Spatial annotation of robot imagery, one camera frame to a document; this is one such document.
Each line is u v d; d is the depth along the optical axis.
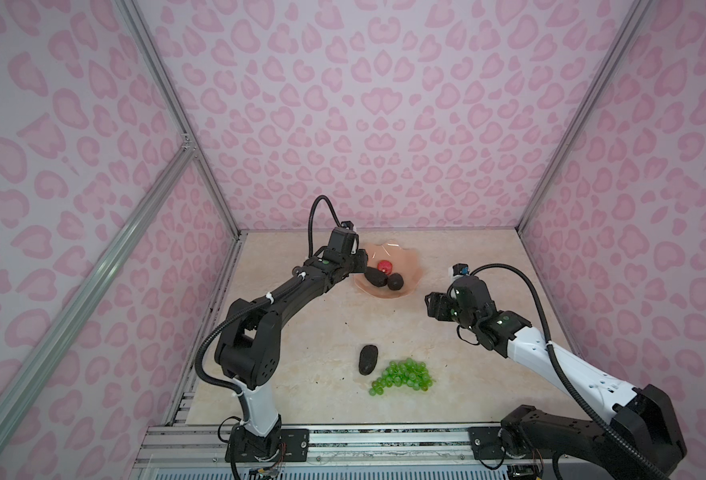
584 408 0.40
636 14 0.69
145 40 0.72
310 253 0.72
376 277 1.02
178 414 0.80
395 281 0.98
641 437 0.39
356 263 0.81
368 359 0.84
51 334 0.51
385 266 1.04
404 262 1.07
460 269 0.73
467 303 0.63
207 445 0.75
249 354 0.49
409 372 0.81
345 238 0.71
